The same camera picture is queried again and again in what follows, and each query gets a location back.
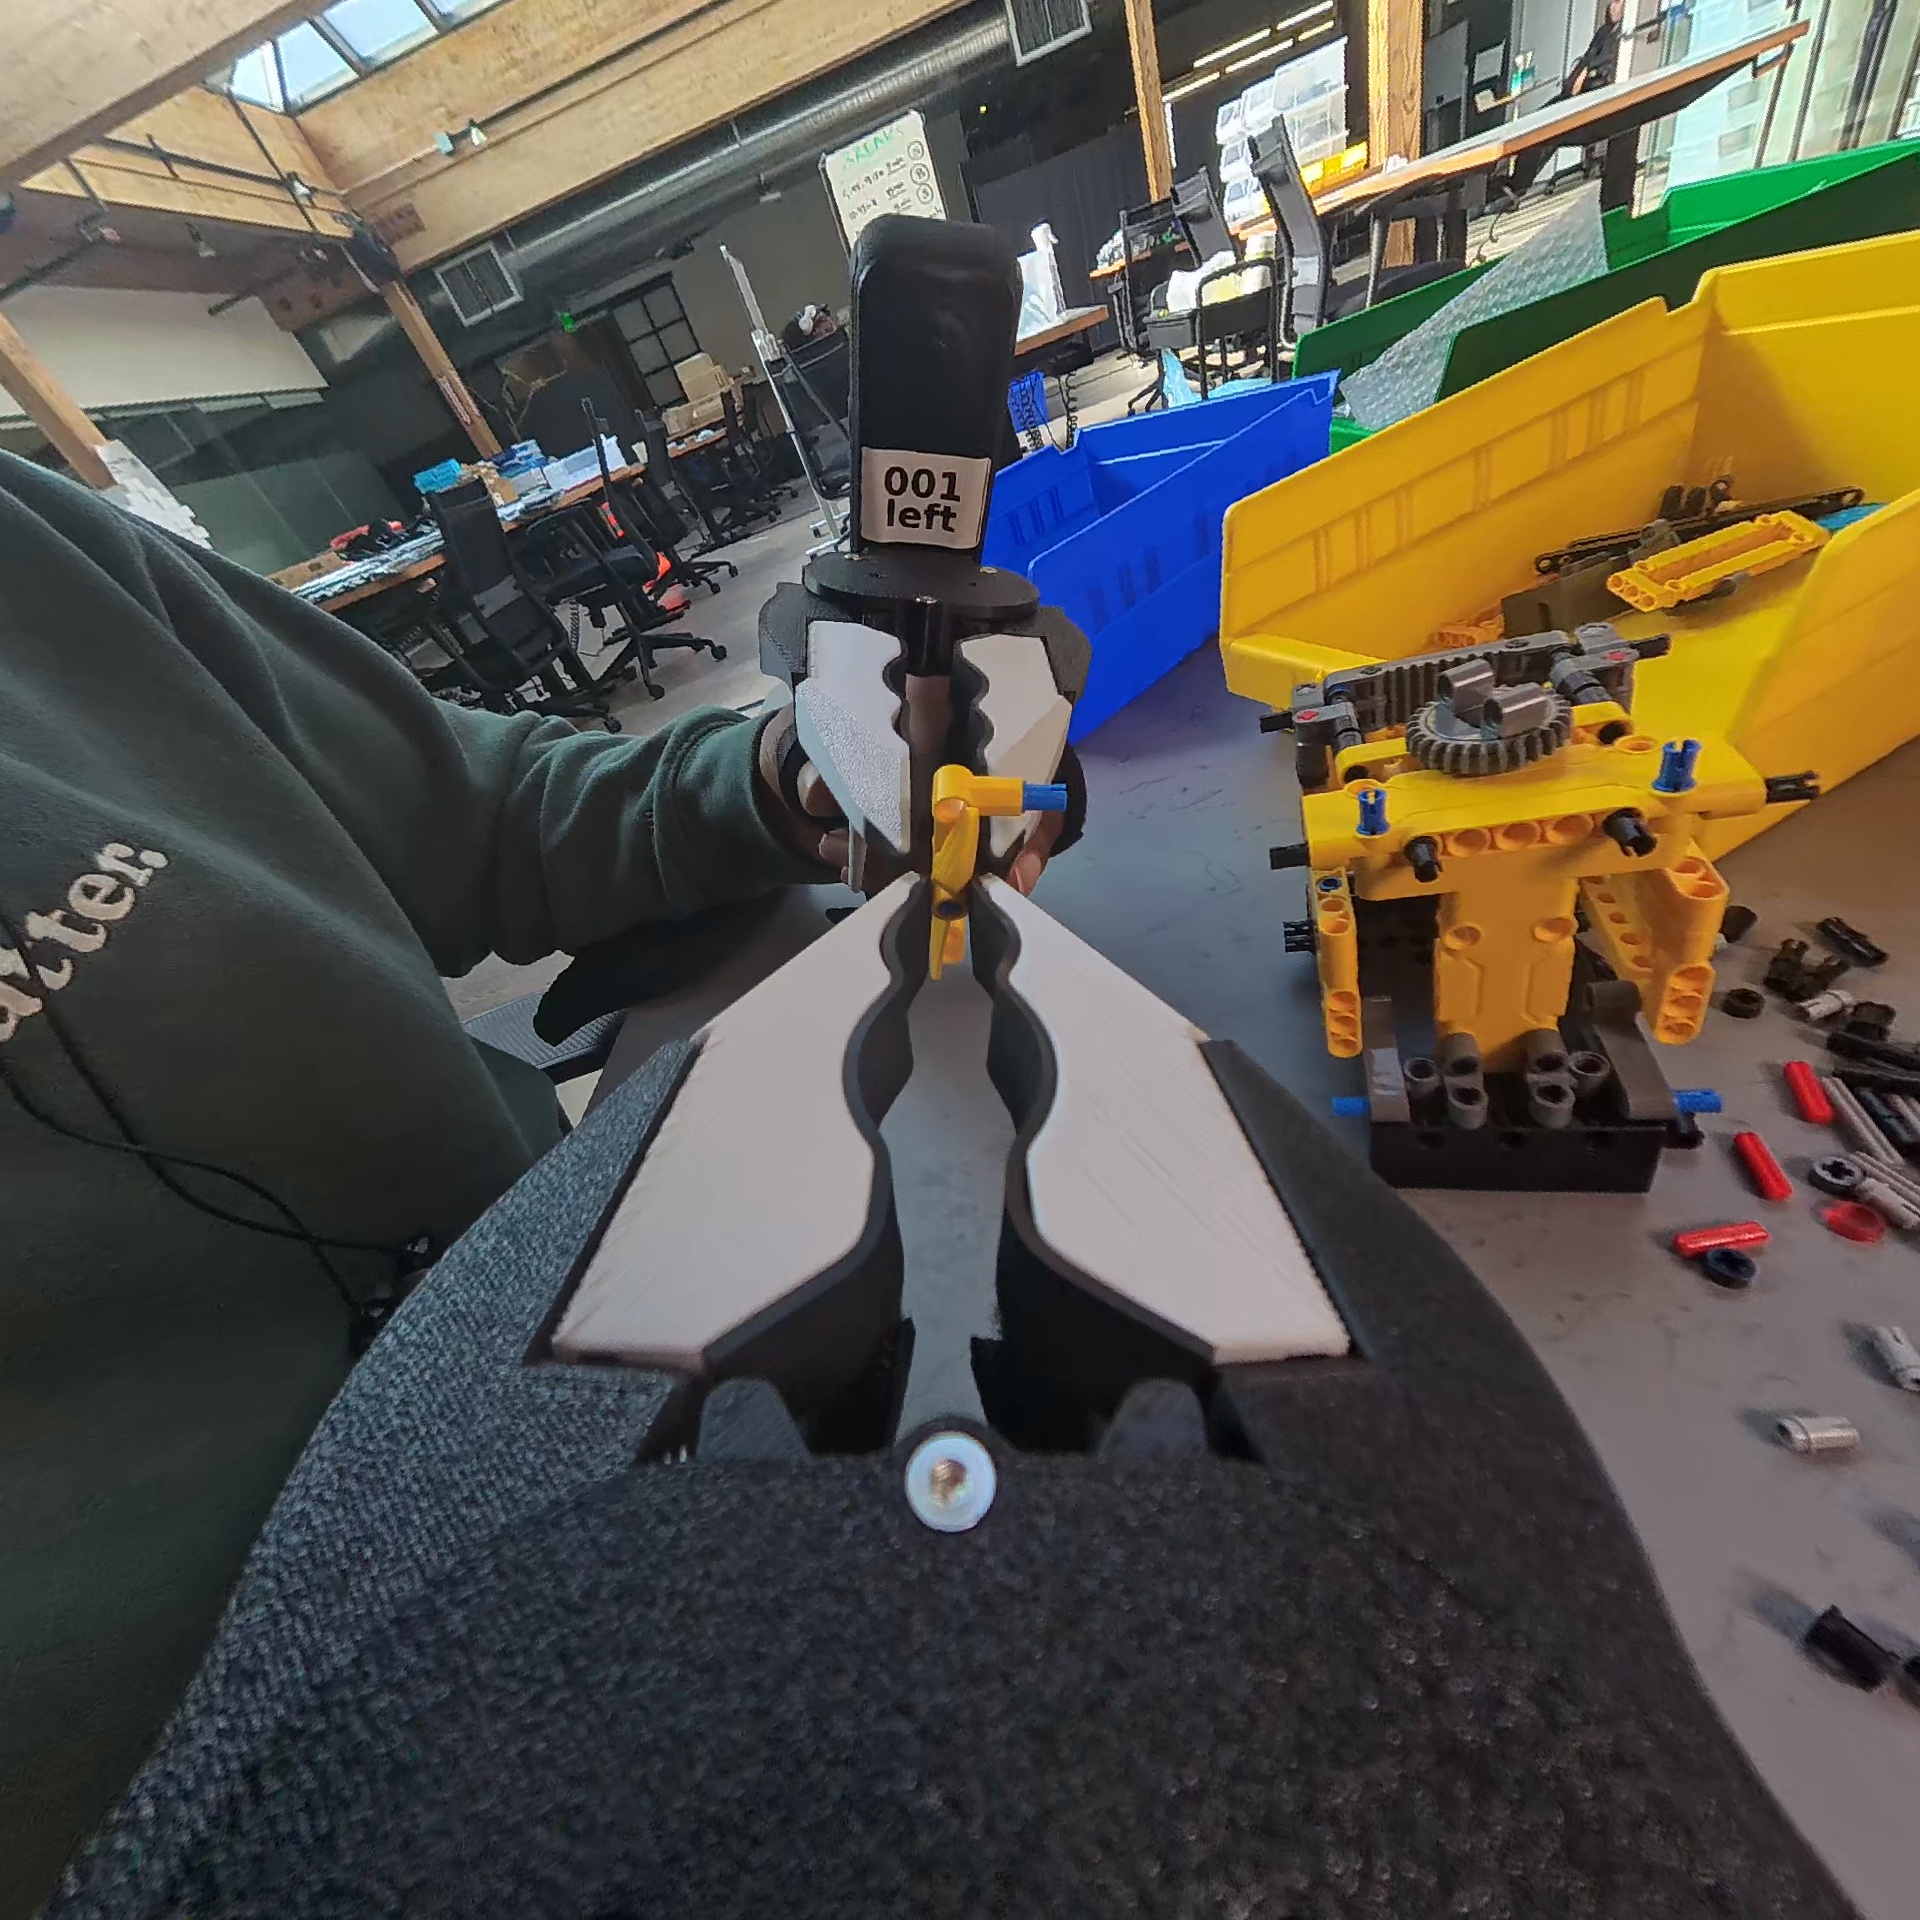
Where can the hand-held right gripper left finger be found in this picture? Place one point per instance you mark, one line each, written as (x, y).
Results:
(722, 1201)

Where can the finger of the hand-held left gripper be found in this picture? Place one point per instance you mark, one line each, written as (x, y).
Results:
(855, 722)
(1028, 706)

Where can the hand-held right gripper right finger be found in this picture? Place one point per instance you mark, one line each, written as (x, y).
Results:
(1171, 1201)

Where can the yellow thin lego liftarm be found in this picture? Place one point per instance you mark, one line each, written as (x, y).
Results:
(962, 796)

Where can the yellow black lego model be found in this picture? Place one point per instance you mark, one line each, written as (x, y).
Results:
(1501, 886)

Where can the person's left forearm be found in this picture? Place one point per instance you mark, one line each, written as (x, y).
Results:
(601, 811)

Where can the heap of mixed lego beams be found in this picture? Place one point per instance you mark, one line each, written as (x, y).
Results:
(1694, 564)

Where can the pile of small lego pins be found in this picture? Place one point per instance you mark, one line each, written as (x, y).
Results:
(1853, 1141)

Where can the person's left hand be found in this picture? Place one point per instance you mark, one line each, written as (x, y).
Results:
(820, 834)

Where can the wooden desk with equipment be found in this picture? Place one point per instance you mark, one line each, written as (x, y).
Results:
(1060, 324)

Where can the whiteboard sign on stand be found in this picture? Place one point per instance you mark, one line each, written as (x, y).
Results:
(878, 181)

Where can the blue plastic storage bin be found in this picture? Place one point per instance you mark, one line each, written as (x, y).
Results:
(1142, 524)

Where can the black mesh office chair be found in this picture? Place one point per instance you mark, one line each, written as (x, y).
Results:
(1306, 225)

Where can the cluttered wooden office desk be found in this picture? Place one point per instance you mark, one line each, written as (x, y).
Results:
(451, 548)

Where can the clear bubble wrap sheet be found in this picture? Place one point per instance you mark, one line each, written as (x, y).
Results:
(1485, 324)

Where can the person's green sweatshirt torso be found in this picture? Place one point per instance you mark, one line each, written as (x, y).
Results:
(182, 1050)

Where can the stack of white boxes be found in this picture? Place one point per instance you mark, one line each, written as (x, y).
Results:
(150, 494)

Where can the yellow plastic storage bin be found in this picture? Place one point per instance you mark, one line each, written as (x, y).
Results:
(1724, 421)

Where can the green plastic storage bin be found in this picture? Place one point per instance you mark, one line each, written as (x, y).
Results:
(1724, 225)

